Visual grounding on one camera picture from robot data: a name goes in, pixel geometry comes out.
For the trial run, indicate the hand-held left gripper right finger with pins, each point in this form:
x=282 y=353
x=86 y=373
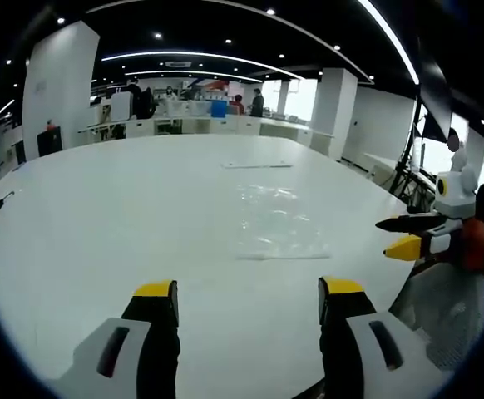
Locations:
x=362 y=345

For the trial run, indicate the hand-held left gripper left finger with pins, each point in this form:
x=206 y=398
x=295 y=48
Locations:
x=100 y=353

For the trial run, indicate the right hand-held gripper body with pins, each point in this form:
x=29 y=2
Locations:
x=454 y=195

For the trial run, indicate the large clear food packaging bag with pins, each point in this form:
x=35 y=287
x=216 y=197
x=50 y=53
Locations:
x=281 y=237

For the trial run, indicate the small clear food packaging bag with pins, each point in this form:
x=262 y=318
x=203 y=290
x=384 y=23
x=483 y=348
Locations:
x=267 y=193

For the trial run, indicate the person's right hand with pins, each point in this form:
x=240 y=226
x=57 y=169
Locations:
x=477 y=245

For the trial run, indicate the black light stand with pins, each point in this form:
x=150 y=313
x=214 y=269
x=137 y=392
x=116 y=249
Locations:
x=408 y=166

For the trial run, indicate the grey mesh chair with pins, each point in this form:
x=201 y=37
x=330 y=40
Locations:
x=445 y=316

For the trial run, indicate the black softbox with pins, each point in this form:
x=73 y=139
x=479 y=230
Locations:
x=435 y=95

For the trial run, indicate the black equipment box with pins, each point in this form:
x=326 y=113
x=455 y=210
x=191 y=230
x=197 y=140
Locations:
x=50 y=141

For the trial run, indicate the blue storage box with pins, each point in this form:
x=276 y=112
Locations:
x=218 y=109

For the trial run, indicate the white counter row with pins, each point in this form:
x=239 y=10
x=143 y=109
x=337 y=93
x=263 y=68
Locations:
x=208 y=124

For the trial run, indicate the white square pillar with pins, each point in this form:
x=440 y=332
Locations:
x=59 y=87

